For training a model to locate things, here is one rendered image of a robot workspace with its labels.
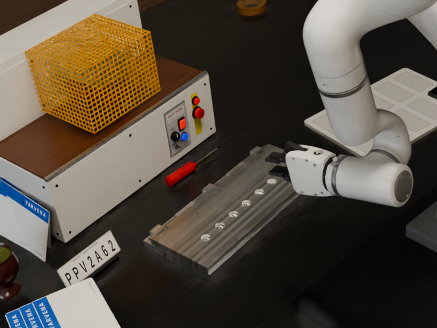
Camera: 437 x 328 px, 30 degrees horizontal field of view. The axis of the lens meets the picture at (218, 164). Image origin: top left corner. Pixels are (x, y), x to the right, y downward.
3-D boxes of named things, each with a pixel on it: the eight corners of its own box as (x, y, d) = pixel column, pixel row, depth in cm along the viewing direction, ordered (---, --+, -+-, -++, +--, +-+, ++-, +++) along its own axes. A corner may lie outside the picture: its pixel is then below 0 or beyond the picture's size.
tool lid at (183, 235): (208, 274, 177) (207, 267, 176) (146, 241, 188) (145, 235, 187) (324, 170, 202) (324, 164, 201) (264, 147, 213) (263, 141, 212)
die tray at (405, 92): (373, 166, 205) (373, 163, 205) (302, 123, 224) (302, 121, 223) (478, 104, 223) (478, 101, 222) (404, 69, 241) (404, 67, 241)
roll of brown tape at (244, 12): (251, -1, 291) (250, -7, 290) (272, 6, 285) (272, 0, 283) (231, 10, 286) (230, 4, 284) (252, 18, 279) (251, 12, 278)
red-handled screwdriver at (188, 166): (172, 189, 207) (170, 180, 205) (164, 185, 208) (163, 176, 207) (221, 155, 216) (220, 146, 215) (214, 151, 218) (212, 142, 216)
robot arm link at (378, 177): (353, 144, 165) (330, 176, 160) (410, 152, 156) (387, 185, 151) (366, 174, 169) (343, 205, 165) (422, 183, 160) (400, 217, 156)
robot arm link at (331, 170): (330, 167, 160) (318, 165, 162) (339, 204, 164) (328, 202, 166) (354, 146, 165) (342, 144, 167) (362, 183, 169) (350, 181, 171)
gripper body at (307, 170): (322, 163, 162) (279, 155, 169) (333, 205, 166) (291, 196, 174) (344, 144, 166) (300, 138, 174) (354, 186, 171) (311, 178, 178)
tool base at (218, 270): (211, 282, 178) (209, 270, 176) (144, 246, 190) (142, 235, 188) (326, 178, 203) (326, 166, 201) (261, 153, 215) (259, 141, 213)
